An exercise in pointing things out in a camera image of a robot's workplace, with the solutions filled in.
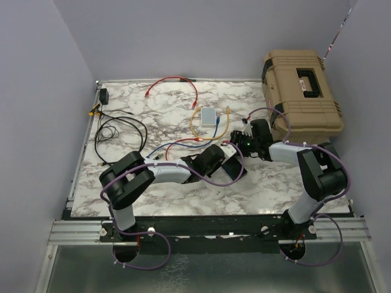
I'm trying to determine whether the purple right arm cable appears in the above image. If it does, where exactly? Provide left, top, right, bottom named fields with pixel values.
left=243, top=108, right=354, bottom=266

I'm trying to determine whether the black power adapter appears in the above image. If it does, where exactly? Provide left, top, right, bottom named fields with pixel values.
left=98, top=89, right=109, bottom=105

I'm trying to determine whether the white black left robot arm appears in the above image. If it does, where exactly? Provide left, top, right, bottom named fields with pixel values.
left=99, top=145, right=232, bottom=241

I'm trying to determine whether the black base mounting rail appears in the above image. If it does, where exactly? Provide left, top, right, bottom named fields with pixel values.
left=98, top=215, right=317, bottom=255

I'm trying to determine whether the black ethernet cable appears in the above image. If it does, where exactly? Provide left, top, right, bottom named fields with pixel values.
left=94, top=117, right=164, bottom=167

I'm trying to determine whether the tan plastic tool case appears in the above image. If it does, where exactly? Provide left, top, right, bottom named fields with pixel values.
left=261, top=49, right=344, bottom=144

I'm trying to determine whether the black network switch box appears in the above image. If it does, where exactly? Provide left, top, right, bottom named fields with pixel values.
left=221, top=156, right=243, bottom=181

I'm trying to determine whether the red ethernet cable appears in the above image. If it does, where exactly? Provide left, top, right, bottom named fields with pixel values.
left=144, top=76, right=199, bottom=110
left=165, top=137, right=205, bottom=161

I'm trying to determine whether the white small router box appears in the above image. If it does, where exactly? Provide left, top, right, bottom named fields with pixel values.
left=200, top=107, right=217, bottom=127

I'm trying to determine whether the yellow black screwdriver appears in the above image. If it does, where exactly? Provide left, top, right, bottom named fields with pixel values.
left=89, top=103, right=101, bottom=117

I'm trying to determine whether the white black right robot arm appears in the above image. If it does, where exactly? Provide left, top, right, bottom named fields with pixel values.
left=230, top=119, right=350, bottom=239

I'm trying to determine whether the green screwdriver at wall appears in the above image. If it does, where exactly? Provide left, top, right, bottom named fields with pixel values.
left=179, top=78, right=197, bottom=82

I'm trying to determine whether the thin black adapter cord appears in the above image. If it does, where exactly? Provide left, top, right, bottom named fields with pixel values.
left=95, top=100, right=134, bottom=144

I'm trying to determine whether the blue ethernet cable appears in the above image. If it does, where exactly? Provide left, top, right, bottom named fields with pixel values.
left=146, top=117, right=222, bottom=159

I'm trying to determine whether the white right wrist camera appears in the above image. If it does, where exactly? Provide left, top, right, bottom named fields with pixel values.
left=242, top=117, right=253, bottom=137

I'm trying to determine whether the yellow ethernet cable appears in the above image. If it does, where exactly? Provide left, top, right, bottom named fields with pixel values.
left=189, top=105, right=232, bottom=141

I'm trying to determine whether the aluminium frame rail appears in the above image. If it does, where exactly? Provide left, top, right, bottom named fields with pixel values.
left=33, top=81, right=106, bottom=293

